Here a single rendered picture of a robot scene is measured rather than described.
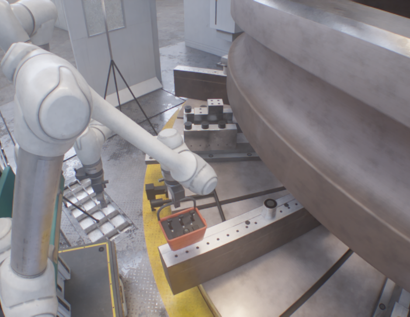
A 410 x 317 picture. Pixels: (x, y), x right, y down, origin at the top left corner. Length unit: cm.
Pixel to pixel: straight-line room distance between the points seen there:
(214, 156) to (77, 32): 240
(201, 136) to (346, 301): 162
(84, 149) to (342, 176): 111
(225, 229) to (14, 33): 132
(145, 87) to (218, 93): 151
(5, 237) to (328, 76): 126
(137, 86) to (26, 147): 389
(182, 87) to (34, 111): 303
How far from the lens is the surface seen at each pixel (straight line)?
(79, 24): 381
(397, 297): 195
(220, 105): 226
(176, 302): 206
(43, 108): 48
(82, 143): 113
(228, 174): 236
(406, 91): 99
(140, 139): 80
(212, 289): 176
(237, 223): 155
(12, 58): 68
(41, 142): 55
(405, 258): 130
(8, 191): 129
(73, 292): 191
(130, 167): 298
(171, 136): 97
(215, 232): 151
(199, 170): 88
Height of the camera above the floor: 194
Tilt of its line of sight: 40 degrees down
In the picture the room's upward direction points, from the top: straight up
